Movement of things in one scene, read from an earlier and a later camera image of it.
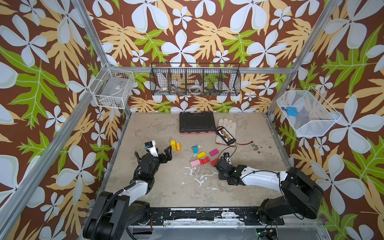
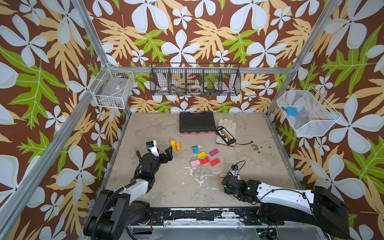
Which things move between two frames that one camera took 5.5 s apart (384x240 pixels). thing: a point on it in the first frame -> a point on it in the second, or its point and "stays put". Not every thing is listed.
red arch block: x=204 y=161 stays put
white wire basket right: x=309 y=113 stays put
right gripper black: x=222 y=165 -> x=229 y=182
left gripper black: x=168 y=157 stays put
